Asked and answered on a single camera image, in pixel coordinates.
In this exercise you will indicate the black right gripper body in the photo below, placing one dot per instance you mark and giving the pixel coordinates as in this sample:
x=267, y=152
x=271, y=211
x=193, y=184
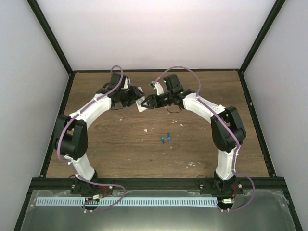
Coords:
x=165, y=102

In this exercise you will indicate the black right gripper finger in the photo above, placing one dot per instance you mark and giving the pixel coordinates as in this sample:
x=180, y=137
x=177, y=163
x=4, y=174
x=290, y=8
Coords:
x=147, y=105
x=150, y=99

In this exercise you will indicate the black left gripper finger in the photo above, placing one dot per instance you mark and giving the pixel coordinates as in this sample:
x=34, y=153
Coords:
x=131, y=101
x=137, y=92

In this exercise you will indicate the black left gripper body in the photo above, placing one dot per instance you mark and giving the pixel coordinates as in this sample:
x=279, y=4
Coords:
x=125, y=96

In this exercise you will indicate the white remote control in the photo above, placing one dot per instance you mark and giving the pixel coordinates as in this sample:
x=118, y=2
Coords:
x=139, y=106

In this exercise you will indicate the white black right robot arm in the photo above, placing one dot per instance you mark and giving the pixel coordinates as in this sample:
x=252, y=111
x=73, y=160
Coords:
x=228, y=132

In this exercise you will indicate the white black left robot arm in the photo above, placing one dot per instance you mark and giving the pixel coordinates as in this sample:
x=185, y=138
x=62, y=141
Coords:
x=71, y=132

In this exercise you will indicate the grey metal front plate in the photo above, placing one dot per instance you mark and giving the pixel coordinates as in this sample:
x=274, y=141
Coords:
x=261, y=210

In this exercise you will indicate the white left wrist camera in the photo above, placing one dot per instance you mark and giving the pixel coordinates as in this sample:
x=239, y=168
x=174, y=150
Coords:
x=125, y=84

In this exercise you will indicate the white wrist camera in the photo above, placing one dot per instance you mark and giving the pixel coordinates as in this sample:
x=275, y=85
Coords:
x=125, y=84
x=157, y=87

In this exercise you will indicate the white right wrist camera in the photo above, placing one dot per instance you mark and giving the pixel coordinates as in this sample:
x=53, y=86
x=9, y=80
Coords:
x=157, y=87

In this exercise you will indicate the black rear base frame rail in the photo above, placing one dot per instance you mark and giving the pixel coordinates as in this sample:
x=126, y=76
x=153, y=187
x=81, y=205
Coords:
x=158, y=70

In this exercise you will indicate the black left corner frame post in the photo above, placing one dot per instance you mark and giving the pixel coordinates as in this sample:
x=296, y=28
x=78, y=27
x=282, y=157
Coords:
x=50, y=35

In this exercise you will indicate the black corner frame post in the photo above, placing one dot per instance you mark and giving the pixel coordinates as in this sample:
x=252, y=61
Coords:
x=277, y=6
x=50, y=35

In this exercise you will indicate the black right base frame rail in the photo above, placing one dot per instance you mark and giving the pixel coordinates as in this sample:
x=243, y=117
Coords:
x=263, y=146

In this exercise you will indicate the light blue slotted cable duct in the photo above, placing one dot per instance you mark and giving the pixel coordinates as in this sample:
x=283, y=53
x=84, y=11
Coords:
x=129, y=201

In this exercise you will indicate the black right corner frame post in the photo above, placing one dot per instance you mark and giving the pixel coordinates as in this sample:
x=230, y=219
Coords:
x=277, y=6

